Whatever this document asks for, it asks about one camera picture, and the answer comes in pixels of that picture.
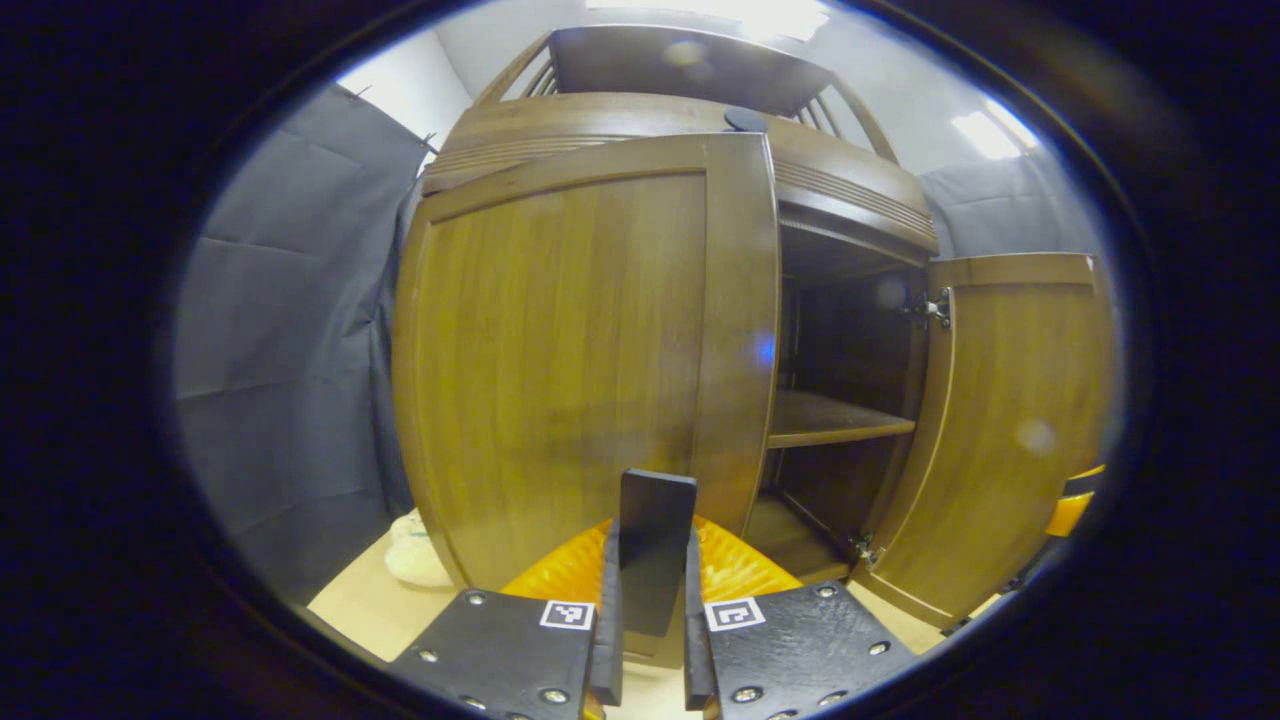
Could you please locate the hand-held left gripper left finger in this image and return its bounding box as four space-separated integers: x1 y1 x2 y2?
390 515 626 720

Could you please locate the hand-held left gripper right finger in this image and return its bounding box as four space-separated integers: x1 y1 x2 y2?
683 515 919 720

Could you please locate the wooden shoe cabinet door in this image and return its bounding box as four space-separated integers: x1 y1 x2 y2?
850 252 1116 631
392 133 783 669

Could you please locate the black door handle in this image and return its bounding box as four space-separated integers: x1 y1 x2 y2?
617 469 698 638

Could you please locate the wooden cabinet inner shelf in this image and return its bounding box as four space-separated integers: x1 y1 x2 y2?
768 390 917 449

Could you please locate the narrow ceiling light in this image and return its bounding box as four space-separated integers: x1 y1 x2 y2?
950 98 1041 161

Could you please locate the long ceiling light panel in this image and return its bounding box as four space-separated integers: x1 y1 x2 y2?
585 0 836 41

